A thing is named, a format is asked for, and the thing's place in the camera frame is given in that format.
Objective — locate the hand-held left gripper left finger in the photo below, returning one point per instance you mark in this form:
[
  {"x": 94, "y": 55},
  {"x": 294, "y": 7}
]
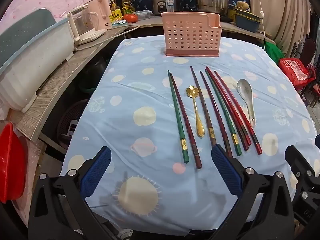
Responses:
[{"x": 96, "y": 172}]

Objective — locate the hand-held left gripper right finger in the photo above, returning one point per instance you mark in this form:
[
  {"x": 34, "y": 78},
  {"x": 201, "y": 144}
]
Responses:
[{"x": 226, "y": 172}]

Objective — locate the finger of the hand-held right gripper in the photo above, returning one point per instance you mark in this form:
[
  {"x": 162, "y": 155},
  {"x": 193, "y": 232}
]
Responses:
[{"x": 301, "y": 165}]

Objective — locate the green chopstick with gold band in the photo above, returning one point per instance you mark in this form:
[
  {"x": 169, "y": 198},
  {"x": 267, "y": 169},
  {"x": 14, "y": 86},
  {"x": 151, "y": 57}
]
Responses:
[
  {"x": 176, "y": 115},
  {"x": 224, "y": 116}
]

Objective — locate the dark red chopstick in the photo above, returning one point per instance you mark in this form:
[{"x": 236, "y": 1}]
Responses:
[
  {"x": 215, "y": 115},
  {"x": 183, "y": 117},
  {"x": 227, "y": 110}
]

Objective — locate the bright red chopstick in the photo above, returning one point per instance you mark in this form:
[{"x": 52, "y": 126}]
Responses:
[
  {"x": 231, "y": 110},
  {"x": 236, "y": 110}
]

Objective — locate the gold flower spoon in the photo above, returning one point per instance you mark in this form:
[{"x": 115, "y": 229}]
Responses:
[{"x": 197, "y": 115}]

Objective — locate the brown chopstick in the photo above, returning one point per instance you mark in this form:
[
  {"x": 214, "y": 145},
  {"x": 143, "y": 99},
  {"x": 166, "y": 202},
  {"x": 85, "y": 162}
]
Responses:
[{"x": 202, "y": 105}]

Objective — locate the grey ceramic soup spoon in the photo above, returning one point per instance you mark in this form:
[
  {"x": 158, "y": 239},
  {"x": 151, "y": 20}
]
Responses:
[{"x": 246, "y": 97}]

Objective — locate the pink perforated utensil basket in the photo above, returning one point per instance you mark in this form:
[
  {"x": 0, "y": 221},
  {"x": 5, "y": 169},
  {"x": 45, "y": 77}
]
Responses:
[{"x": 191, "y": 35}]

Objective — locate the dark plastic basket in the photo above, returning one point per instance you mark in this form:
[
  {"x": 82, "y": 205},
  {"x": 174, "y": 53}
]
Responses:
[{"x": 71, "y": 120}]

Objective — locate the blue planet print tablecloth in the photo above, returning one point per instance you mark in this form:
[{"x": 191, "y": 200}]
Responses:
[{"x": 140, "y": 105}]

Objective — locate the red plastic basin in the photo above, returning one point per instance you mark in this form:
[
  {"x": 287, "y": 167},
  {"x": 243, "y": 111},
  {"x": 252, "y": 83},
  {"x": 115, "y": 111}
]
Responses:
[{"x": 11, "y": 162}]

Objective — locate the red printed bag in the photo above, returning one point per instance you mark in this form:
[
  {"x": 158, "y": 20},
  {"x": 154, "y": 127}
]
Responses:
[{"x": 295, "y": 71}]

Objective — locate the grey wood pattern counter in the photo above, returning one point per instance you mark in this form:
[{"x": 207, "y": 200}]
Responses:
[{"x": 57, "y": 82}]

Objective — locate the green plastic bag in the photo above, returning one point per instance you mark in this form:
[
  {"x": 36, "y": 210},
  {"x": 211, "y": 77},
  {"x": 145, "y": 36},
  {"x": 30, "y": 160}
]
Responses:
[{"x": 273, "y": 53}]

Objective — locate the white dish box teal lid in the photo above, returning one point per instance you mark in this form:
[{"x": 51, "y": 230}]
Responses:
[{"x": 30, "y": 62}]

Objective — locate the white glass electric kettle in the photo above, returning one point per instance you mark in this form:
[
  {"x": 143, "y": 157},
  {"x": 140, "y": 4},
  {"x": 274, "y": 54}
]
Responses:
[{"x": 83, "y": 25}]

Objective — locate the blue white packet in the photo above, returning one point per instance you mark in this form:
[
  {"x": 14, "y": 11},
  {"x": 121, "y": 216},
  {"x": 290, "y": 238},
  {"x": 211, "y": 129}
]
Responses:
[{"x": 120, "y": 23}]

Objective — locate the blue and yellow stacked bowls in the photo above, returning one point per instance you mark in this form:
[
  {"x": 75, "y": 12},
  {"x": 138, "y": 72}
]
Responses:
[{"x": 247, "y": 21}]

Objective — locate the beige curtain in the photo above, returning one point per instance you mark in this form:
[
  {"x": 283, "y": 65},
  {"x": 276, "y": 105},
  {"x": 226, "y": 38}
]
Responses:
[{"x": 282, "y": 10}]

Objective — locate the red tomato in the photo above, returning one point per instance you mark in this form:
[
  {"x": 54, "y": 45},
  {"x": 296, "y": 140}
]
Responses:
[{"x": 130, "y": 18}]

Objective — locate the yellow label bottle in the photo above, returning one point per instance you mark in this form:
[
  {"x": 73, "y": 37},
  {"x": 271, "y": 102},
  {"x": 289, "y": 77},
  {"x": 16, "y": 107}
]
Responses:
[{"x": 116, "y": 13}]

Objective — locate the clear lidded food container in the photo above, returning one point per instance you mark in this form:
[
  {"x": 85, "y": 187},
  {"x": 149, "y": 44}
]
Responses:
[{"x": 142, "y": 15}]

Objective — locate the brown bread bun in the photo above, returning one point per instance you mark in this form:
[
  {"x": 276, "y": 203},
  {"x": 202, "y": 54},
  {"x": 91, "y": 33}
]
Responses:
[{"x": 242, "y": 6}]

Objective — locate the yellow cooking oil bottle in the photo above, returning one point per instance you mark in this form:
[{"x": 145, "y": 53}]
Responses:
[{"x": 127, "y": 5}]

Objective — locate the dark sauce bottle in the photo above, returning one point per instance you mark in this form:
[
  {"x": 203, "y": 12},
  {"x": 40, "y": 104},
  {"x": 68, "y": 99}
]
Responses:
[{"x": 114, "y": 1}]

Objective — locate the steel rice cooker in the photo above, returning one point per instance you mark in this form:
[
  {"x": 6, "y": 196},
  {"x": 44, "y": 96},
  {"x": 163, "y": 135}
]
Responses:
[{"x": 165, "y": 2}]

